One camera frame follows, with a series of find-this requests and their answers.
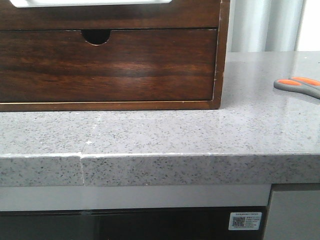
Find wooden drawer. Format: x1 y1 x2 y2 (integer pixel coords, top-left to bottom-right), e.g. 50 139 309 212
0 0 221 31
0 29 217 103

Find grey orange handled scissors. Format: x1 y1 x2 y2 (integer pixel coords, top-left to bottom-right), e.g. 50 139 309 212
273 77 320 99

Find lower wooden drawer front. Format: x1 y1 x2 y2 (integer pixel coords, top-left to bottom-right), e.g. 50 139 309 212
0 29 217 103

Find dark wooden drawer cabinet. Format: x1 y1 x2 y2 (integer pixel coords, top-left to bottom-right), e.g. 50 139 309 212
0 0 230 112

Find black glass built-in appliance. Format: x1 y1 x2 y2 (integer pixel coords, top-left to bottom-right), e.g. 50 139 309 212
0 206 267 240

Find white QR code sticker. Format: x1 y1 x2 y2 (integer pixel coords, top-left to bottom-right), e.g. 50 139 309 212
228 212 263 231

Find white curtain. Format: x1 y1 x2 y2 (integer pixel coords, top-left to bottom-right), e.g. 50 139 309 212
227 0 305 53

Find grey cabinet door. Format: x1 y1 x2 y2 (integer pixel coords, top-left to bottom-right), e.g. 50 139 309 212
263 183 320 240

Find white tray on cabinet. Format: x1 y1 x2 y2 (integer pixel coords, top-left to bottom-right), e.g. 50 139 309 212
10 0 172 8

